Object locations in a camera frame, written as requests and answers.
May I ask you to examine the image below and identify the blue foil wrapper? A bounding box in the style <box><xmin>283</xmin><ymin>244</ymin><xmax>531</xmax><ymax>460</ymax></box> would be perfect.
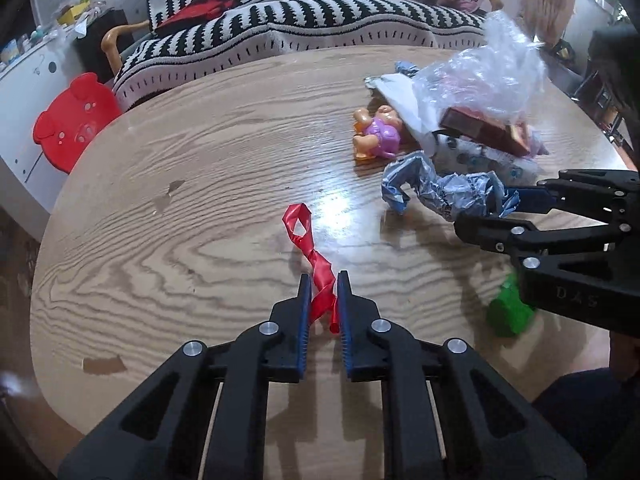
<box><xmin>381</xmin><ymin>151</ymin><xmax>520</xmax><ymax>222</ymax></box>

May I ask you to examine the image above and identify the red ribbon strip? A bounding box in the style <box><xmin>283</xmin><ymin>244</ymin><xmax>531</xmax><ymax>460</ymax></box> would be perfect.
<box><xmin>282</xmin><ymin>203</ymin><xmax>340</xmax><ymax>335</ymax></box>

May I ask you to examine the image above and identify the green toy car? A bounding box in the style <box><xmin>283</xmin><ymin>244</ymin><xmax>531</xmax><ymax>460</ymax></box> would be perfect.
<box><xmin>486</xmin><ymin>273</ymin><xmax>535</xmax><ymax>338</ymax></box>

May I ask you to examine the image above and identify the brown chocolate box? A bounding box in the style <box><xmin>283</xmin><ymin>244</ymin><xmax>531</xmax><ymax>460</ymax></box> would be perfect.
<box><xmin>439</xmin><ymin>107</ymin><xmax>530</xmax><ymax>157</ymax></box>

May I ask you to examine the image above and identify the clear plastic bag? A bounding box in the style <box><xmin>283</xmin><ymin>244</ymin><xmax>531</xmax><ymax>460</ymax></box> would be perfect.
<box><xmin>412</xmin><ymin>11</ymin><xmax>547</xmax><ymax>131</ymax></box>

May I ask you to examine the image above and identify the pink purple doll toy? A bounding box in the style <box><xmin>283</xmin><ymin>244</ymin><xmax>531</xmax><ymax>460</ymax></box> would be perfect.
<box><xmin>352</xmin><ymin>104</ymin><xmax>404</xmax><ymax>162</ymax></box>

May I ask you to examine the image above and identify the red pig stool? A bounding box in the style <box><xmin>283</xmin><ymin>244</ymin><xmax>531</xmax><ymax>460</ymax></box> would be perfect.
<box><xmin>32</xmin><ymin>73</ymin><xmax>122</xmax><ymax>174</ymax></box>

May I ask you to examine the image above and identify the white cabinet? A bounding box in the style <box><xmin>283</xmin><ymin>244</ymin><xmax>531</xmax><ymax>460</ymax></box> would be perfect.
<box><xmin>1</xmin><ymin>37</ymin><xmax>89</xmax><ymax>240</ymax></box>

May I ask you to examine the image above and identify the black white striped sofa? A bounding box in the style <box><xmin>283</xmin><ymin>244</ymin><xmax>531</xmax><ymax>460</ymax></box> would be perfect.
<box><xmin>103</xmin><ymin>0</ymin><xmax>486</xmax><ymax>110</ymax></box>

